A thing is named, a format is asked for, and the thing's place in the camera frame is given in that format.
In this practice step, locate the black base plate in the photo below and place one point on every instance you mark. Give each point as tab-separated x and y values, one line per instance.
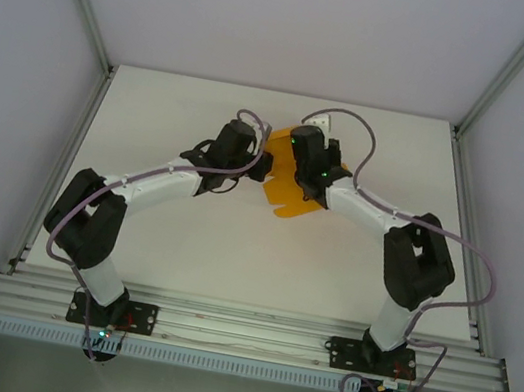
341	352
141	317

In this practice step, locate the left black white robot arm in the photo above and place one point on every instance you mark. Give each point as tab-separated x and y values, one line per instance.
99	228

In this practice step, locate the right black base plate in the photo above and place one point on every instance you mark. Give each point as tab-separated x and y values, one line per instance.
341	352

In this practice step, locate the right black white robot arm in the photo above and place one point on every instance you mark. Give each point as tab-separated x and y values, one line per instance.
411	268

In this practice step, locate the yellow cardboard box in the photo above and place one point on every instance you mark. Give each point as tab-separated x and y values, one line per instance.
286	200

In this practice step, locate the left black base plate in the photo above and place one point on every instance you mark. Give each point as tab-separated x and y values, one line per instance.
141	317

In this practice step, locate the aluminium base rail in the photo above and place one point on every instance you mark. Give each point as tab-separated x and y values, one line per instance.
244	327

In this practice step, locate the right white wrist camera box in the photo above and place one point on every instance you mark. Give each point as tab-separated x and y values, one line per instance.
319	120

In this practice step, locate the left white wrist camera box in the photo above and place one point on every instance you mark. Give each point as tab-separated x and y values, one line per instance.
252	126

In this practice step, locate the aluminium table side rail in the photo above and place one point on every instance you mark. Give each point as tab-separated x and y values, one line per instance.
81	133
464	201

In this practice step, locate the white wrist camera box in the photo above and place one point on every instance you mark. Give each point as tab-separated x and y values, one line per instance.
319	120
252	126

